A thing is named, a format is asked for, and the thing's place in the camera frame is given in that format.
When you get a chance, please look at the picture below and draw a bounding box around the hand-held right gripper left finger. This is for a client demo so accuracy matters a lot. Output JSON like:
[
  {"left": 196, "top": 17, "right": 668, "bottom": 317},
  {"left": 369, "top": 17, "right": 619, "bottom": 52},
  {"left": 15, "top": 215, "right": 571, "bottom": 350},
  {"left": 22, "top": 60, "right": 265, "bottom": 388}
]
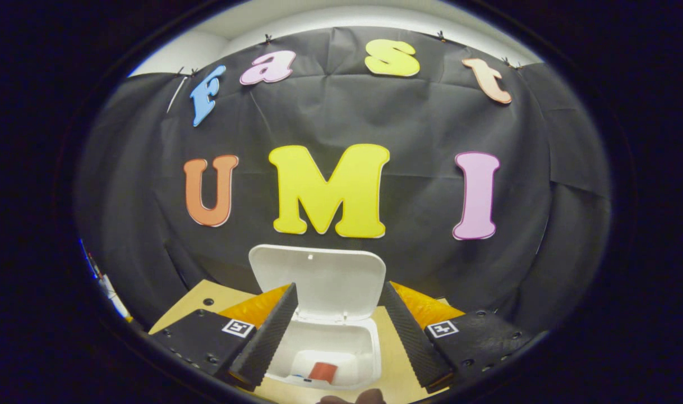
[{"left": 149, "top": 282, "right": 299, "bottom": 392}]

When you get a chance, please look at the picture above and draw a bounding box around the wooden desktop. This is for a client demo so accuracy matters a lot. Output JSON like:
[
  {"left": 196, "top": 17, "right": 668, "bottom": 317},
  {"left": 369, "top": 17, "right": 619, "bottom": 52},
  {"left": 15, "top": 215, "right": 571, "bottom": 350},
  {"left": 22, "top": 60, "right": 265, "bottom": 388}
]
[{"left": 149, "top": 279, "right": 465, "bottom": 404}]

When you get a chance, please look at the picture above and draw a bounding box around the black backdrop cloth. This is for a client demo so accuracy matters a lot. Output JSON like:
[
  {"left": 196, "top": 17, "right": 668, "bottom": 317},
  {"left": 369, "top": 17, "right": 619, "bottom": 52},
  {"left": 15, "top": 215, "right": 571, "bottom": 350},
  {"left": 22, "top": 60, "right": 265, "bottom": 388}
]
[{"left": 75, "top": 25, "right": 611, "bottom": 337}]

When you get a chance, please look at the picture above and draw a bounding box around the colourful wall poster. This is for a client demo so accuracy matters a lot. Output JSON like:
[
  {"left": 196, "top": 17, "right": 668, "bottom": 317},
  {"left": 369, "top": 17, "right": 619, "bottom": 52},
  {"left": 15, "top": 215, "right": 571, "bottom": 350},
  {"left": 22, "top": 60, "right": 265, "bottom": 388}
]
[{"left": 81, "top": 240, "right": 132, "bottom": 320}]

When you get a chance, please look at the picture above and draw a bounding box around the row of black cloth clips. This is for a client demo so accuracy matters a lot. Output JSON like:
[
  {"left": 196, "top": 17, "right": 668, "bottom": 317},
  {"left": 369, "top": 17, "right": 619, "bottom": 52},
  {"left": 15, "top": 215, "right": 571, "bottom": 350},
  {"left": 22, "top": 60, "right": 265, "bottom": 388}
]
[{"left": 176, "top": 31, "right": 522, "bottom": 76}]

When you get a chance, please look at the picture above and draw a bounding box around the thin white rod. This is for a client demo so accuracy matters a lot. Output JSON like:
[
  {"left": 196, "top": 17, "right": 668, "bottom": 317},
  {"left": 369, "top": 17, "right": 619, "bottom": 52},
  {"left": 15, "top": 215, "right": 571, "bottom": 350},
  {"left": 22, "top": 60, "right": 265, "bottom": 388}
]
[{"left": 167, "top": 76, "right": 188, "bottom": 113}]

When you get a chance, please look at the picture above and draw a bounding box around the red pop can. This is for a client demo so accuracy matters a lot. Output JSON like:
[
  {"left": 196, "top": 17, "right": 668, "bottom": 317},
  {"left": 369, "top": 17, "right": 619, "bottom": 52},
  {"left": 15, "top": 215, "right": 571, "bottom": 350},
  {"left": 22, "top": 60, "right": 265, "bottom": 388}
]
[{"left": 309, "top": 362, "right": 339, "bottom": 385}]

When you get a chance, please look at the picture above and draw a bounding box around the white desktop garbage bin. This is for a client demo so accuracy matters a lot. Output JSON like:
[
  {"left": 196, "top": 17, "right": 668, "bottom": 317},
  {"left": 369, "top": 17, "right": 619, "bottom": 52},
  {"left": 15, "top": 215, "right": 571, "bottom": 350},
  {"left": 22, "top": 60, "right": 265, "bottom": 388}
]
[{"left": 248, "top": 244, "right": 387, "bottom": 391}]

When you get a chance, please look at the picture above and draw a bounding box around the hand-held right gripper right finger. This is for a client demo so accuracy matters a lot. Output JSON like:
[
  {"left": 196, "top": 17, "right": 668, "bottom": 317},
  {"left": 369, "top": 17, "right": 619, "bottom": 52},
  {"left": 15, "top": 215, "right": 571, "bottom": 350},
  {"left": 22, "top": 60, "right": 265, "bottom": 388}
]
[{"left": 382, "top": 281, "right": 530, "bottom": 392}]

